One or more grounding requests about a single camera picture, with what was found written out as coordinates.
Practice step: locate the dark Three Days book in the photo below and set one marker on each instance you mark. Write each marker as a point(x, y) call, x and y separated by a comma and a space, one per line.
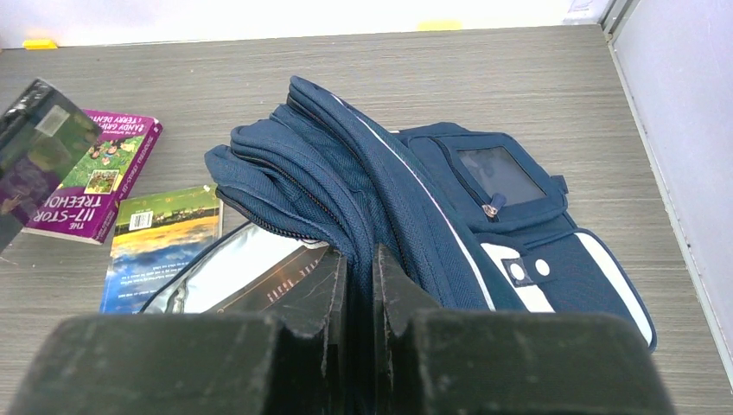
point(258, 287)

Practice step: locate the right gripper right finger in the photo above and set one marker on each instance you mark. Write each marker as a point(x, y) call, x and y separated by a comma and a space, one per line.
point(396, 299)

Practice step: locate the blue Animal Farm book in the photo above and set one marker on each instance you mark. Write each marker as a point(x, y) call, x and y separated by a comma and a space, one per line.
point(154, 237)

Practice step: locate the purple spine book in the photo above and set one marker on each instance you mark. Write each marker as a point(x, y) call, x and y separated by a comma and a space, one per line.
point(85, 205)

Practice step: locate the navy blue student backpack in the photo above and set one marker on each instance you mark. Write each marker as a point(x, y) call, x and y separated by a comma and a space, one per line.
point(470, 216)

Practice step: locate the yellow tape marker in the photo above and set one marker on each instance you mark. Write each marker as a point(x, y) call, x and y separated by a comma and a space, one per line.
point(39, 44)

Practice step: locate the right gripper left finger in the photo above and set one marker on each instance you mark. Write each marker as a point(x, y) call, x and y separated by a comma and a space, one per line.
point(307, 366)

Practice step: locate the Wuthering Heights book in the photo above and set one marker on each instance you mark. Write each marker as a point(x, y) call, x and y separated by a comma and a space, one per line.
point(43, 136)

